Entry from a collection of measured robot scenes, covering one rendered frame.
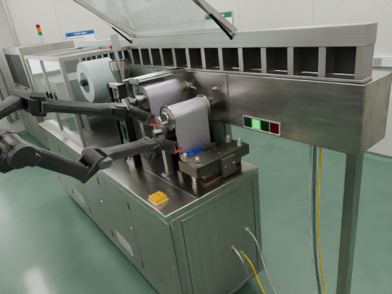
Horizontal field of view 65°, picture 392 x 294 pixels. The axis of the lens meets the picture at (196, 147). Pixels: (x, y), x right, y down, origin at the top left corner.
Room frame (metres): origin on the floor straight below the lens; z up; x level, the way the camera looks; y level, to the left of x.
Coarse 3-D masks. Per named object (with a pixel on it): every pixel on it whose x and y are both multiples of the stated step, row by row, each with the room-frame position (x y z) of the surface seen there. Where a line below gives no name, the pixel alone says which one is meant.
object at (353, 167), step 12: (228, 132) 2.02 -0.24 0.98; (348, 156) 1.31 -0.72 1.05; (360, 156) 1.29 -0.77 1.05; (348, 168) 1.31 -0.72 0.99; (360, 168) 1.30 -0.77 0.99; (348, 180) 1.31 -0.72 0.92; (360, 180) 1.31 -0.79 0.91; (348, 192) 1.30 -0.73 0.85; (348, 204) 1.30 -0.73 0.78; (348, 216) 1.29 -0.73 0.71; (348, 228) 1.29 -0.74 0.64; (348, 240) 1.29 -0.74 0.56; (348, 252) 1.28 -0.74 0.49; (348, 264) 1.28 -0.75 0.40; (348, 276) 1.28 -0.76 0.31; (348, 288) 1.29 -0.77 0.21
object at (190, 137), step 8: (200, 120) 1.72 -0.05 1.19; (184, 128) 1.65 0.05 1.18; (192, 128) 1.68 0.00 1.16; (200, 128) 1.71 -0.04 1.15; (208, 128) 1.75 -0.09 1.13; (176, 136) 1.62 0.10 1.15; (184, 136) 1.64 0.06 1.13; (192, 136) 1.68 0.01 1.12; (200, 136) 1.71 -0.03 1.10; (208, 136) 1.74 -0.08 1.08; (184, 144) 1.64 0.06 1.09; (192, 144) 1.67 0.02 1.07; (200, 144) 1.70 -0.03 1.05; (184, 152) 1.63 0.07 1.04
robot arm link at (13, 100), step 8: (16, 96) 1.43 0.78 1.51; (24, 96) 1.44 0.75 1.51; (0, 104) 1.36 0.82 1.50; (8, 104) 1.37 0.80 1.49; (16, 104) 1.41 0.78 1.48; (24, 104) 1.49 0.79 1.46; (32, 104) 1.43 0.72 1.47; (40, 104) 1.45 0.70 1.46; (0, 112) 1.32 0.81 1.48; (8, 112) 1.36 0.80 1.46; (32, 112) 1.44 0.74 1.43; (40, 112) 1.46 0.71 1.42
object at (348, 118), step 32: (192, 96) 2.00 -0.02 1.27; (224, 96) 1.76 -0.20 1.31; (256, 96) 1.56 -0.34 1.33; (288, 96) 1.40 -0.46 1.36; (320, 96) 1.27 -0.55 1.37; (352, 96) 1.16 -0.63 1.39; (384, 96) 1.24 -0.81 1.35; (288, 128) 1.40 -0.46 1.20; (320, 128) 1.27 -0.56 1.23; (352, 128) 1.15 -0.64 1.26; (384, 128) 1.26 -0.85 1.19
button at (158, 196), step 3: (156, 192) 1.42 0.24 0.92; (159, 192) 1.42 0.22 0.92; (162, 192) 1.42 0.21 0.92; (150, 195) 1.40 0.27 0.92; (153, 195) 1.40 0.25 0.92; (156, 195) 1.39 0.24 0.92; (159, 195) 1.39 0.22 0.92; (162, 195) 1.39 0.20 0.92; (165, 195) 1.38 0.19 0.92; (150, 198) 1.39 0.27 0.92; (153, 198) 1.37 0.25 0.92; (156, 198) 1.37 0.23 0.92; (159, 198) 1.36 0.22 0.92; (162, 198) 1.37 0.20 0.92; (165, 198) 1.38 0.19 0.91; (153, 201) 1.36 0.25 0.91; (156, 201) 1.35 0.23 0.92; (159, 201) 1.36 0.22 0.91
